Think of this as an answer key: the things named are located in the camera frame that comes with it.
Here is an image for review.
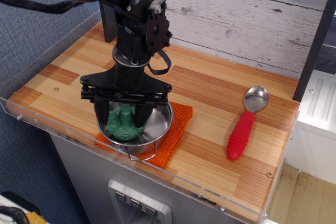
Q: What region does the red handled metal spoon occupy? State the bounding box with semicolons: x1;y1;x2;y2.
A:
227;86;268;161

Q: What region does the green toy broccoli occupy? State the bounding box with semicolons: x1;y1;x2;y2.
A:
104;104;145;142

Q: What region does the white toy sink unit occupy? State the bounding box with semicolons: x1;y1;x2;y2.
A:
285;70;335;184

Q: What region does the black flat wrist cable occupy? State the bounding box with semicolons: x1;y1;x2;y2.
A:
146;50;172;76

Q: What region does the stainless steel pot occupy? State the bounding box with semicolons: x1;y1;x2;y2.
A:
97;102;173;162

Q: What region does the grey toy fridge cabinet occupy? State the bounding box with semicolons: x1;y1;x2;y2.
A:
49;132;245;224

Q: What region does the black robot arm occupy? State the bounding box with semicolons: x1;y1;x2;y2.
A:
76;0;172;127

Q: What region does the orange cloth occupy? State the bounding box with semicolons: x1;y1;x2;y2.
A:
95;102;193;169

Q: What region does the dark right post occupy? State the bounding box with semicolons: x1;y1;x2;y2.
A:
292;0;335;102

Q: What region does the yellow object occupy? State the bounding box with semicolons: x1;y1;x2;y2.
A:
26;212;47;224

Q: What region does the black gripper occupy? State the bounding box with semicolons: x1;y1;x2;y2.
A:
80;64;172;128

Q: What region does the black braided cable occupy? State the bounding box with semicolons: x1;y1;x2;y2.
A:
0;0;85;15

